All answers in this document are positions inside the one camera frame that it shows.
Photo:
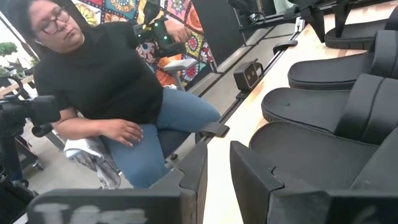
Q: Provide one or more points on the white cloth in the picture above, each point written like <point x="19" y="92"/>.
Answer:
<point x="81" y="149"/>

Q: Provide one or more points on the black slide sandal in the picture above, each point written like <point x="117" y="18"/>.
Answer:
<point x="354" y="35"/>
<point x="304" y="107"/>
<point x="311" y="155"/>
<point x="326" y="71"/>

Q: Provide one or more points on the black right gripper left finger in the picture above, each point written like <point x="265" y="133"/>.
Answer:
<point x="130" y="205"/>

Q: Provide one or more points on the black device with green lights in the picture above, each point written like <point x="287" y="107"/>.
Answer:
<point x="157" y="34"/>

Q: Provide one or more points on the green plant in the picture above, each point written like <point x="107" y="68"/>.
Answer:
<point x="7" y="48"/>

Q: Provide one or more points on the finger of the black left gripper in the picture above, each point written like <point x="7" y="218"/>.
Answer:
<point x="342" y="14"/>
<point x="312" y="18"/>

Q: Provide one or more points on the black chair seat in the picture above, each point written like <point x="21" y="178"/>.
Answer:
<point x="172" y="141"/>

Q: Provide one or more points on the black table-level camera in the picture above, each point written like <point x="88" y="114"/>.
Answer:
<point x="247" y="75"/>

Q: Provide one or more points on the grey chair armrest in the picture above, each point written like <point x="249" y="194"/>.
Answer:
<point x="180" y="65"/>

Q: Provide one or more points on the person's eyeglasses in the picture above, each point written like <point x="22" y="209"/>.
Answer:
<point x="56" y="21"/>

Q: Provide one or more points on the black equipment on stand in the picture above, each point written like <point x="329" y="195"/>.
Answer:
<point x="40" y="110"/>

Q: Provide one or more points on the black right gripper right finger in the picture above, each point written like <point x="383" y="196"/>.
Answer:
<point x="280" y="202"/>

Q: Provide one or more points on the colourful patterned fabric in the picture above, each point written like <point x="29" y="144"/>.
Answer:
<point x="194" y="43"/>

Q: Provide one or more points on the black aluminium table frame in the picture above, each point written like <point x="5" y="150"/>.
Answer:
<point x="227" y="115"/>

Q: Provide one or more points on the black table edge bracket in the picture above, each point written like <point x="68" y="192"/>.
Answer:
<point x="214" y="129"/>
<point x="284" y="45"/>

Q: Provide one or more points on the black panel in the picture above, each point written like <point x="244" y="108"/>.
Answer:
<point x="217" y="28"/>

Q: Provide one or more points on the person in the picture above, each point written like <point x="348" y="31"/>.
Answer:
<point x="102" y="77"/>

